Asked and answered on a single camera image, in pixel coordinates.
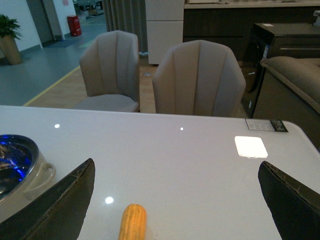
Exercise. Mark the right beige chair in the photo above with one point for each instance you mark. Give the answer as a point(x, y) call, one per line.
point(198, 78)

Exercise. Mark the table label sticker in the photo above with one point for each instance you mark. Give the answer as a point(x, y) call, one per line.
point(274, 125)

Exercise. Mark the grey sofa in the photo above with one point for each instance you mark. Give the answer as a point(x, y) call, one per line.
point(290, 91)

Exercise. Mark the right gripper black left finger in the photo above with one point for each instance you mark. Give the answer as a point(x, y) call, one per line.
point(57, 214)

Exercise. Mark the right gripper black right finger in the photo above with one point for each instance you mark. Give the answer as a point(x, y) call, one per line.
point(295, 208)

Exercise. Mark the white tall cabinet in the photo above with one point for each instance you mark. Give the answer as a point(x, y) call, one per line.
point(164, 25)

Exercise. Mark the grey curtain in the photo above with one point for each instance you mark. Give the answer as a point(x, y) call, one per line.
point(128, 16)

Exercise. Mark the potted green plant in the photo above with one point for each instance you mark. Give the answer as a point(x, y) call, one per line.
point(9, 32)

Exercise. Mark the yellow corn cob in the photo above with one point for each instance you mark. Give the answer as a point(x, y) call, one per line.
point(133, 223)

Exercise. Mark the left beige chair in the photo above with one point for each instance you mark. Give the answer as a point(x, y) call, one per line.
point(111, 73)

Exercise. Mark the red box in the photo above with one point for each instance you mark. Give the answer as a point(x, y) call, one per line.
point(74, 25)

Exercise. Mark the beige chair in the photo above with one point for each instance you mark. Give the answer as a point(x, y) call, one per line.
point(111, 73)
point(198, 78)

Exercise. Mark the dark kitchen counter cabinet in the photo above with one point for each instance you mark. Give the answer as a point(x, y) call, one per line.
point(231, 26)

